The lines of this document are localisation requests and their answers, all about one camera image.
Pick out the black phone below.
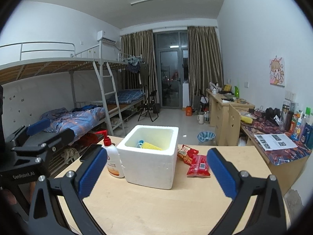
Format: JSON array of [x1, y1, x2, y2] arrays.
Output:
[[80, 144, 103, 162]]

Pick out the blue patterned quilt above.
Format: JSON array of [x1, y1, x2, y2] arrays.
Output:
[[40, 105, 106, 137]]

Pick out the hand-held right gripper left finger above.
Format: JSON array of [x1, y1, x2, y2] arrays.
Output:
[[29, 147, 108, 235]]

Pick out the light wooden desk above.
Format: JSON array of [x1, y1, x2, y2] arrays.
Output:
[[206, 89, 255, 146]]

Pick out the glass balcony door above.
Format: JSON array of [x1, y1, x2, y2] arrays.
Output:
[[154, 31, 190, 109]]

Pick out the light wooden chair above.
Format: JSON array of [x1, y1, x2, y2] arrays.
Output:
[[228, 104, 242, 146]]

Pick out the black folding chair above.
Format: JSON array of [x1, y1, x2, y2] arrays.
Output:
[[138, 90, 159, 122]]

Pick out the brown curtain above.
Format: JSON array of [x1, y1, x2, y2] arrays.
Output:
[[121, 29, 158, 104], [187, 26, 224, 108]]

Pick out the grey trash bin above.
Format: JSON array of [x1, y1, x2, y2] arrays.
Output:
[[197, 131, 216, 145]]

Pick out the desk with patterned mat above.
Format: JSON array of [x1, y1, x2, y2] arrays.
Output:
[[240, 110, 313, 196]]

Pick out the hanging dark clothes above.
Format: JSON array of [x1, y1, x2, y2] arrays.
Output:
[[126, 62, 150, 86]]

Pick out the black headphones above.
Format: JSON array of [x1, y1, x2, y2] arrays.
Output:
[[265, 108, 282, 125]]

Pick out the white lotion pump bottle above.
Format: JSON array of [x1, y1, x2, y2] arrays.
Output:
[[95, 130, 125, 179]]

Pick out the ceiling tube light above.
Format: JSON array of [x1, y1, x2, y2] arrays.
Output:
[[130, 0, 178, 6]]

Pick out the row of toiletry bottles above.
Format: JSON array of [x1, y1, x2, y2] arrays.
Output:
[[291, 107, 313, 150]]

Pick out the pink cartoon wall poster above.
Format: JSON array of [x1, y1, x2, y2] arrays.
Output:
[[269, 56, 286, 88]]

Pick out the white foam box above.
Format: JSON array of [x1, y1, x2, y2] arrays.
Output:
[[117, 125, 179, 190]]

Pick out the person's left hand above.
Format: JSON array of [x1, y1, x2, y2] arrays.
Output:
[[2, 180, 38, 207]]

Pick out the orange red snack packet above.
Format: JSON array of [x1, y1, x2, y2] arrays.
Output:
[[177, 145, 196, 165]]

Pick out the white metal bunk bed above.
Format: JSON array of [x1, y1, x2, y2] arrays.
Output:
[[0, 42, 126, 177], [99, 40, 147, 123]]

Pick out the printed paper sheet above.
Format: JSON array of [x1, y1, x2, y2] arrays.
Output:
[[254, 133, 298, 151]]

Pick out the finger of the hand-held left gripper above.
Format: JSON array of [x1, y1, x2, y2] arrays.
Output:
[[5, 117, 52, 150], [11, 128, 75, 159]]

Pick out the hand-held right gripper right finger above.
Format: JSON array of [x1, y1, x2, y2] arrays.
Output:
[[207, 147, 287, 235]]

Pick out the yellow sponge cloth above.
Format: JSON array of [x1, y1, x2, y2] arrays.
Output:
[[142, 142, 163, 150]]

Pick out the white air conditioner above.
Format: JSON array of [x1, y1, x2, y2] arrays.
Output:
[[97, 31, 117, 44]]

